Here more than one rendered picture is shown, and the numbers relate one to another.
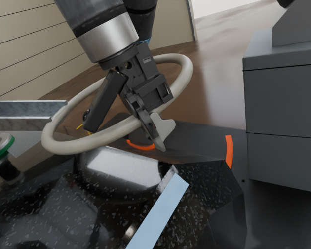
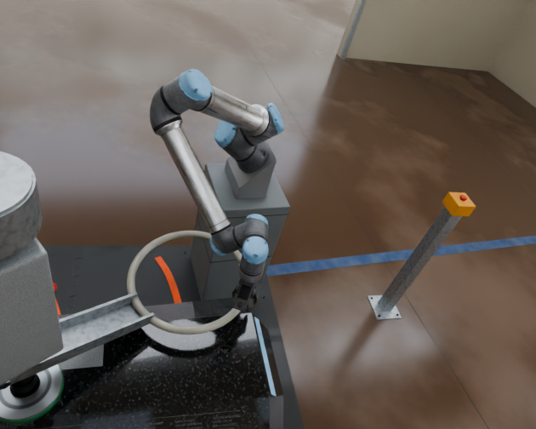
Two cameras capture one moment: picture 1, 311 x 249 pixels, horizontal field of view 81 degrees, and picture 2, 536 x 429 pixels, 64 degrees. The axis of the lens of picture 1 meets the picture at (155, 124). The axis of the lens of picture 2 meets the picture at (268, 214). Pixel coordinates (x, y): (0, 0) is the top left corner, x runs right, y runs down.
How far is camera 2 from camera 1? 158 cm
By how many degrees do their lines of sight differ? 57
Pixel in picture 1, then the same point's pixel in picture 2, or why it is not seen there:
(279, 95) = not seen: hidden behind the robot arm
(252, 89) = not seen: hidden behind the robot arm
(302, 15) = (256, 185)
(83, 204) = (227, 351)
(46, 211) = (208, 366)
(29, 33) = not seen: outside the picture
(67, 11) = (256, 271)
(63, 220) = (225, 362)
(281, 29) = (243, 190)
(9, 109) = (77, 321)
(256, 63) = (230, 214)
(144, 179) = (245, 325)
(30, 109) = (100, 312)
